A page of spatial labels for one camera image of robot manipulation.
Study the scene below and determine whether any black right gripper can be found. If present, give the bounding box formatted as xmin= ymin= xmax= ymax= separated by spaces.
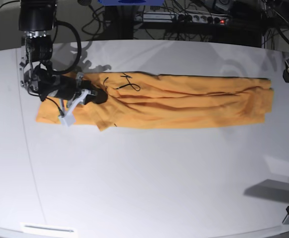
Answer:
xmin=39 ymin=75 xmax=108 ymax=126

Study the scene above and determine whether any yellow T-shirt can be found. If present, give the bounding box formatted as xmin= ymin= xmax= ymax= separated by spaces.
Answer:
xmin=35 ymin=71 xmax=275 ymax=132

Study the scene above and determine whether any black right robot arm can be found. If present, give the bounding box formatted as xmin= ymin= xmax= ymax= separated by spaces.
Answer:
xmin=18 ymin=0 xmax=108 ymax=126

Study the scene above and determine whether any white power strip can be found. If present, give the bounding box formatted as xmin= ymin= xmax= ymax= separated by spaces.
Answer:
xmin=134 ymin=12 xmax=178 ymax=22

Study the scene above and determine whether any white flat bar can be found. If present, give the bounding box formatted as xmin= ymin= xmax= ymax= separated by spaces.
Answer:
xmin=20 ymin=222 xmax=76 ymax=234

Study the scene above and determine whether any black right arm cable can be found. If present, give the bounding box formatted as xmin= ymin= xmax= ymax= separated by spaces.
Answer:
xmin=51 ymin=19 xmax=82 ymax=75

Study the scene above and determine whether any black power strip red switch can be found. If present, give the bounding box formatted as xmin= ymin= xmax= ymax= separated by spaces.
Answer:
xmin=187 ymin=13 xmax=229 ymax=26

